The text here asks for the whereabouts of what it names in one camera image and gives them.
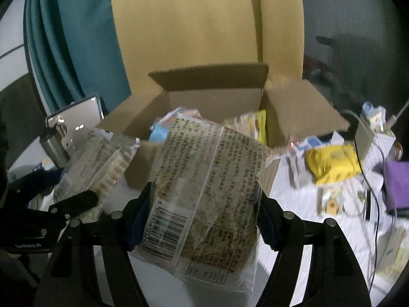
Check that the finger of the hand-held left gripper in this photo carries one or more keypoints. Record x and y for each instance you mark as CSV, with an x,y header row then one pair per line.
x,y
75,203
38,182

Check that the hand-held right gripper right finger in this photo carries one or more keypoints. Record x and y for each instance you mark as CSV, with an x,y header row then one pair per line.
x,y
267,228

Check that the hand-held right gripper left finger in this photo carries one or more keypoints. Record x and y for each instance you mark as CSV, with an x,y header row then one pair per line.
x,y
140,227

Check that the clear biscuit packet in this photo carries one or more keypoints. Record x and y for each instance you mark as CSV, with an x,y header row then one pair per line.
x,y
92,166

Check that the large clear printed snack packet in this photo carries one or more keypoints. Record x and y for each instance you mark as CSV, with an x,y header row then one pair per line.
x,y
204,192

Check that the brown cardboard box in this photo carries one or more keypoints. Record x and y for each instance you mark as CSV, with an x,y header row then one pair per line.
x,y
207,102

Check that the white fleece cloth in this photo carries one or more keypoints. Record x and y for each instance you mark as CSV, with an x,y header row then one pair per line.
x,y
303,230

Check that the silver tablet stand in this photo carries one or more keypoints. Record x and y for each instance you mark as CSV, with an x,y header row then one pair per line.
x,y
52,147

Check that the small white packet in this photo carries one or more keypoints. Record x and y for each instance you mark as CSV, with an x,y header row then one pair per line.
x,y
295,163

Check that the grey tablet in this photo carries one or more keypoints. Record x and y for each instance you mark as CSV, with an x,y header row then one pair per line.
x,y
76,112

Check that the silver blue snack packet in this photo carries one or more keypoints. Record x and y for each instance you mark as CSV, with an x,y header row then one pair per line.
x,y
163,128

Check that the yellow green snack packet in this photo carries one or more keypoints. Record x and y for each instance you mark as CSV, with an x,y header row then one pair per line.
x,y
252,124

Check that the grey box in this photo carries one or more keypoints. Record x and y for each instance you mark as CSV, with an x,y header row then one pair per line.
x,y
364,140

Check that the purple cloth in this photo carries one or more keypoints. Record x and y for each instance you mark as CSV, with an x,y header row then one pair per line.
x,y
397,185

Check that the teal curtain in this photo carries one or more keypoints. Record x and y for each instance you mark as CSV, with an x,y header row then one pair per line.
x,y
70,38

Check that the white blue carton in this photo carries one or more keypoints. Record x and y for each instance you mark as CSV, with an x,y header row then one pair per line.
x,y
374,116

